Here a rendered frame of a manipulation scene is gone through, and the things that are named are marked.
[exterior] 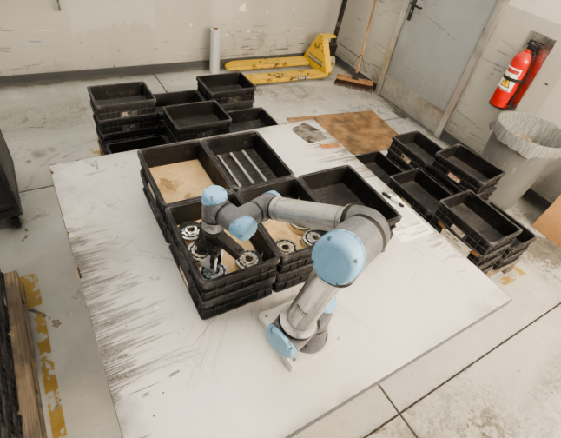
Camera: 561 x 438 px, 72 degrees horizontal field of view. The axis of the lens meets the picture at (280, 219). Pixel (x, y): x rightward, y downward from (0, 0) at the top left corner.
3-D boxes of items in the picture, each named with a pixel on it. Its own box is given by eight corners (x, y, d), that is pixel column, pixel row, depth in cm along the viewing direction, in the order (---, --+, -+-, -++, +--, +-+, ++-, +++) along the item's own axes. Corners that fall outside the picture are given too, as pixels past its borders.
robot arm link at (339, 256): (312, 339, 127) (395, 235, 89) (283, 368, 117) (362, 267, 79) (287, 313, 130) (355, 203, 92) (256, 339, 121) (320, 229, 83)
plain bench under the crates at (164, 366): (444, 370, 217) (512, 299, 169) (163, 556, 145) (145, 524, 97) (295, 196, 309) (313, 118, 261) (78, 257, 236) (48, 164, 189)
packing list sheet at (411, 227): (436, 231, 195) (437, 231, 194) (404, 245, 184) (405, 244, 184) (392, 192, 213) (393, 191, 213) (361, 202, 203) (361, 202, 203)
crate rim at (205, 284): (281, 262, 138) (282, 258, 136) (201, 290, 125) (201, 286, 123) (234, 194, 161) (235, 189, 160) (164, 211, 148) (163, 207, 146)
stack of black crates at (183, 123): (214, 150, 313) (215, 99, 283) (229, 171, 296) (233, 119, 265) (165, 160, 295) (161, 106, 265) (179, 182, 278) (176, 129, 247)
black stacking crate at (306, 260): (339, 255, 158) (347, 236, 150) (278, 278, 145) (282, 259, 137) (292, 196, 181) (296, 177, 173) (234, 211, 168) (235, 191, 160)
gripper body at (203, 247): (203, 239, 138) (203, 215, 129) (226, 246, 137) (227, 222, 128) (194, 254, 132) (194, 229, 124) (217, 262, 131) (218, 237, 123)
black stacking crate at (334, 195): (393, 236, 171) (403, 218, 163) (340, 255, 158) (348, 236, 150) (342, 182, 194) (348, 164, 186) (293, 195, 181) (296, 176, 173)
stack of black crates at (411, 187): (439, 236, 277) (461, 202, 254) (410, 249, 263) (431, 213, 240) (402, 202, 300) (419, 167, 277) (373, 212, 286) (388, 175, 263)
